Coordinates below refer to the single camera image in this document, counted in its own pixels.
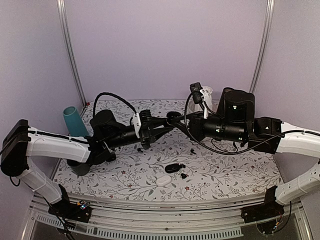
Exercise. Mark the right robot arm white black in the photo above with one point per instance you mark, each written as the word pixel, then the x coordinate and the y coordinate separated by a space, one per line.
pixel 235 121

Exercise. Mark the dark grey mug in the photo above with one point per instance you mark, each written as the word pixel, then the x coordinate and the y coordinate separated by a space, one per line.
pixel 78 168

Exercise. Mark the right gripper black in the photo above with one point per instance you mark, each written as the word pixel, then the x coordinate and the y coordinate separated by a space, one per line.
pixel 194 130

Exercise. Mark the black earbud front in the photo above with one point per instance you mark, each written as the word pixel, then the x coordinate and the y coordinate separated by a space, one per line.
pixel 183 175

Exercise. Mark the left metal corner post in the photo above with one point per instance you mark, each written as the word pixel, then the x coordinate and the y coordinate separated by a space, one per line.
pixel 61 7

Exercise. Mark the black round earbud case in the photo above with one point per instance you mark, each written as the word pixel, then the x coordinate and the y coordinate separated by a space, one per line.
pixel 171 115

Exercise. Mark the black cylinder tube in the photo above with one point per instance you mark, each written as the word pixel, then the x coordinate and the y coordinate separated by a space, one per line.
pixel 221 105

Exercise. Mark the white earbud case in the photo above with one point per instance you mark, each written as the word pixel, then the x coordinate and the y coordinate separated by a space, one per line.
pixel 163 180

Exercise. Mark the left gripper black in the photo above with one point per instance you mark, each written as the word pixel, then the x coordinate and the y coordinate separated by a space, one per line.
pixel 146 135

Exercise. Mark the floral table mat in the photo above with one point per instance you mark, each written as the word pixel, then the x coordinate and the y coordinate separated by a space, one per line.
pixel 132 176

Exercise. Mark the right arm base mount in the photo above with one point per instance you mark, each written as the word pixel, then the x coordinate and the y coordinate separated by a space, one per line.
pixel 268 209

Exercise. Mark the black open oval case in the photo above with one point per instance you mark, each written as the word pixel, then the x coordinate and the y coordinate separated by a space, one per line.
pixel 173 168

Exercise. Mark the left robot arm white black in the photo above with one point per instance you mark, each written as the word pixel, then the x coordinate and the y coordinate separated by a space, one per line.
pixel 23 142

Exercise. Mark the teal cup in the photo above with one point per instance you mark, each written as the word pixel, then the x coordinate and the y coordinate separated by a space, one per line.
pixel 74 122

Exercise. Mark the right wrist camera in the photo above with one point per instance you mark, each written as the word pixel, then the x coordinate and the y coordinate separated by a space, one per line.
pixel 201 99

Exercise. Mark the right metal corner post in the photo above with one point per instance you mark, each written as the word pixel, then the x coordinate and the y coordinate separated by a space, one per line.
pixel 270 4

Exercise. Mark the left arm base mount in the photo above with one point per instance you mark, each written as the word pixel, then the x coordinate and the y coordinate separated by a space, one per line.
pixel 71 211

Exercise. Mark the metal corner post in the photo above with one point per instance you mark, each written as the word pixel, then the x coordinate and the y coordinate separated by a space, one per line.
pixel 270 4
pixel 61 7

